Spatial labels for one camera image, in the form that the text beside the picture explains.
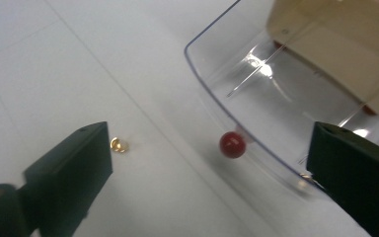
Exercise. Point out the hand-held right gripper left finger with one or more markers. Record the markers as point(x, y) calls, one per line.
point(69, 177)

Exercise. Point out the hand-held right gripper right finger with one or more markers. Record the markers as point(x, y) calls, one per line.
point(358, 177)

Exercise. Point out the clear drawer with red knob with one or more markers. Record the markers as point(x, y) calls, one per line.
point(232, 144)

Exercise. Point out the small gold earring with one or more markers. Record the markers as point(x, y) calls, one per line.
point(119, 145)

